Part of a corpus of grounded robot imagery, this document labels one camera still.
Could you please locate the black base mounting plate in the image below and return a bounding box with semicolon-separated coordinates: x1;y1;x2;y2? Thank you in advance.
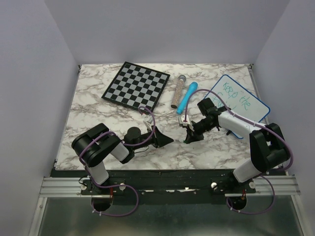
51;169;256;209

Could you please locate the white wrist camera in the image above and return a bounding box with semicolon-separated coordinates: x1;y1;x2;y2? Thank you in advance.
178;115;194;131
143;116;155;132

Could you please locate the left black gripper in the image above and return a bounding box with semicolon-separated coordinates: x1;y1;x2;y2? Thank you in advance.
132;125;174;151

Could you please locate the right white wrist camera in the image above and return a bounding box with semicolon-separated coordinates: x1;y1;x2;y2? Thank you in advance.
178;115;194;131

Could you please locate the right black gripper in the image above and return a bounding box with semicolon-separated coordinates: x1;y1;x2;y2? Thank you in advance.
186;118;216;143

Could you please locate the black grey chessboard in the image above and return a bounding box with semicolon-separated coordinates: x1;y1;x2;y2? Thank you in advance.
101;61;170;112

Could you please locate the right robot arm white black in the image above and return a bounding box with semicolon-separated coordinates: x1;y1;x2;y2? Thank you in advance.
178;98;290;193

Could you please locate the blue toy microphone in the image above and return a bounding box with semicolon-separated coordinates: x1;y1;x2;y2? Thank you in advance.
176;82;198;115

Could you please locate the glitter tube silver cap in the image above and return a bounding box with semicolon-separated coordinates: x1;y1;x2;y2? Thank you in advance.
170;75;186;109

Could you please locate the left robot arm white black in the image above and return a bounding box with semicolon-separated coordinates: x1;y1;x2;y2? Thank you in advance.
71;123;174;194

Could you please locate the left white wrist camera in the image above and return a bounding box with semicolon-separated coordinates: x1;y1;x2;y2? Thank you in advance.
143;116;155;132

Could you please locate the blue framed whiteboard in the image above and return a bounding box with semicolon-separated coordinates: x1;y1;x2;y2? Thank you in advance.
209;74;271;140

